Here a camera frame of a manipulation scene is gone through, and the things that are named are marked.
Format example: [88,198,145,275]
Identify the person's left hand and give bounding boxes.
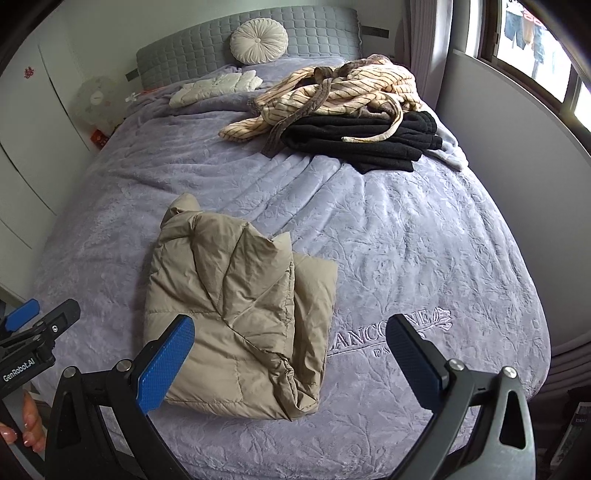
[22,390,46,453]

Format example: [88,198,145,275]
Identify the grey quilted headboard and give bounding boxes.
[136,6,362,90]

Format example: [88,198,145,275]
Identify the red small box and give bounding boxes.
[90,129,109,150]

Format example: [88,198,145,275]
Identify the white electric fan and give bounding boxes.
[71,76,126,136]

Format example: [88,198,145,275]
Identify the cream quilted folded garment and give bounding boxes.
[169,71,263,108]

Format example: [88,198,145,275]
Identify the round cream pleated cushion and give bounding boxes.
[229,18,288,65]

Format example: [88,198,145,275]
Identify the window with dark frame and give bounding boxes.
[477,1,590,149]

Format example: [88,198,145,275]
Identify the beige striped plush robe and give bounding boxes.
[218,54,424,156]

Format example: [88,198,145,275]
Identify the light grey cloth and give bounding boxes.
[424,104,469,171]

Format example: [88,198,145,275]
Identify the grey curtain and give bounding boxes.
[406,0,454,109]

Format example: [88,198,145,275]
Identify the grey radiator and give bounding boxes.
[536,332,590,400]

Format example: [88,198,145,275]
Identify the lavender embossed bed blanket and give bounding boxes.
[33,88,551,479]

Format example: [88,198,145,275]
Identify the beige puffer jacket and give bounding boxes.
[144,193,338,420]

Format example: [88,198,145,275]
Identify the black folded fleece garment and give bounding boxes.
[280,111,443,174]

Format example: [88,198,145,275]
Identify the white wardrobe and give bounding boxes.
[0,27,96,296]

